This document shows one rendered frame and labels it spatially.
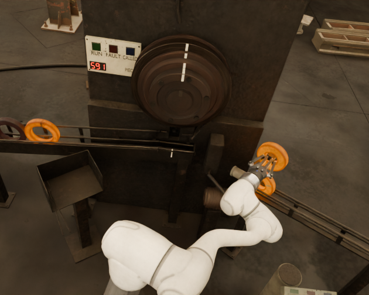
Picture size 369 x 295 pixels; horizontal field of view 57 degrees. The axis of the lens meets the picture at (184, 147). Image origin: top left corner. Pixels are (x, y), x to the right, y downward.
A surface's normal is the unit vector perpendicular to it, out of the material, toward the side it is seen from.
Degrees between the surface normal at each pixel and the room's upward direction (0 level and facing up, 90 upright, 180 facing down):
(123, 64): 90
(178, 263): 11
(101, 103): 0
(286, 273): 0
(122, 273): 70
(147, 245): 3
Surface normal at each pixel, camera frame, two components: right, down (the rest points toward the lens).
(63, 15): -0.07, 0.70
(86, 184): 0.05, -0.68
